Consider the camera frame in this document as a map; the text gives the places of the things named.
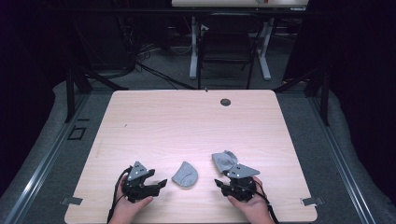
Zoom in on black chair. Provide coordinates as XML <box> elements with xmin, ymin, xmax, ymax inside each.
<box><xmin>196</xmin><ymin>13</ymin><xmax>261</xmax><ymax>91</ymax></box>

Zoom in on person's right hand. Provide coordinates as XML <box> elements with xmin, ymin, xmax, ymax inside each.
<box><xmin>226</xmin><ymin>175</ymin><xmax>276</xmax><ymax>224</ymax></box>

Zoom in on black floor cables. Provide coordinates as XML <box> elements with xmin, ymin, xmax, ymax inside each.
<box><xmin>134</xmin><ymin>43</ymin><xmax>197</xmax><ymax>91</ymax></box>

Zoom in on aluminium floor rail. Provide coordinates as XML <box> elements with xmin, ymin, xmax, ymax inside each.
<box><xmin>3</xmin><ymin>92</ymin><xmax>92</xmax><ymax>224</ymax></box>
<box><xmin>307</xmin><ymin>92</ymin><xmax>377</xmax><ymax>224</ymax></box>

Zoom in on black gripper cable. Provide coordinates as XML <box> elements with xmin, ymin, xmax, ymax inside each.
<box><xmin>253</xmin><ymin>181</ymin><xmax>280</xmax><ymax>224</ymax></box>
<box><xmin>106</xmin><ymin>166</ymin><xmax>134</xmax><ymax>224</ymax></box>

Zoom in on grey sock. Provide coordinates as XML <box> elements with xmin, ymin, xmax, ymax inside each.
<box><xmin>171</xmin><ymin>161</ymin><xmax>199</xmax><ymax>189</ymax></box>
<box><xmin>211</xmin><ymin>149</ymin><xmax>239</xmax><ymax>175</ymax></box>

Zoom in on grey tape piece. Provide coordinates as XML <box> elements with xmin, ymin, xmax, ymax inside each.
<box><xmin>60</xmin><ymin>196</ymin><xmax>84</xmax><ymax>206</ymax></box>
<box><xmin>300</xmin><ymin>196</ymin><xmax>325</xmax><ymax>207</ymax></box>

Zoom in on black curtain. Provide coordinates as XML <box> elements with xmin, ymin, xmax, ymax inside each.
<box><xmin>0</xmin><ymin>0</ymin><xmax>73</xmax><ymax>194</ymax></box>
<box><xmin>283</xmin><ymin>0</ymin><xmax>396</xmax><ymax>197</ymax></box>

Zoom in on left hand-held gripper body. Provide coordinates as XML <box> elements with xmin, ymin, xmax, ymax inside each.
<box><xmin>121</xmin><ymin>161</ymin><xmax>162</xmax><ymax>203</ymax></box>

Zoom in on black metal frame strut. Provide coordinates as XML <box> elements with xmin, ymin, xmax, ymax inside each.
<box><xmin>274</xmin><ymin>66</ymin><xmax>331</xmax><ymax>127</ymax></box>
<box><xmin>64</xmin><ymin>63</ymin><xmax>129</xmax><ymax>124</ymax></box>

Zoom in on white desk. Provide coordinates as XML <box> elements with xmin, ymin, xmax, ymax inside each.
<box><xmin>171</xmin><ymin>0</ymin><xmax>309</xmax><ymax>81</ymax></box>

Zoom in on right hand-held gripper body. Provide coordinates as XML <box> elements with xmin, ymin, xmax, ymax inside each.
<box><xmin>221</xmin><ymin>163</ymin><xmax>262</xmax><ymax>203</ymax></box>

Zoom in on person's left hand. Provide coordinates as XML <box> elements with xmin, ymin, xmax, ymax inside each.
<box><xmin>107</xmin><ymin>174</ymin><xmax>154</xmax><ymax>224</ymax></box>

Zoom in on black metal crossbar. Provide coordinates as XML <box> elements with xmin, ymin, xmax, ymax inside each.
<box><xmin>59</xmin><ymin>7</ymin><xmax>316</xmax><ymax>17</ymax></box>

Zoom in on black tape square outline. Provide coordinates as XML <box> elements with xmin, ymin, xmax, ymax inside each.
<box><xmin>67</xmin><ymin>125</ymin><xmax>88</xmax><ymax>141</ymax></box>

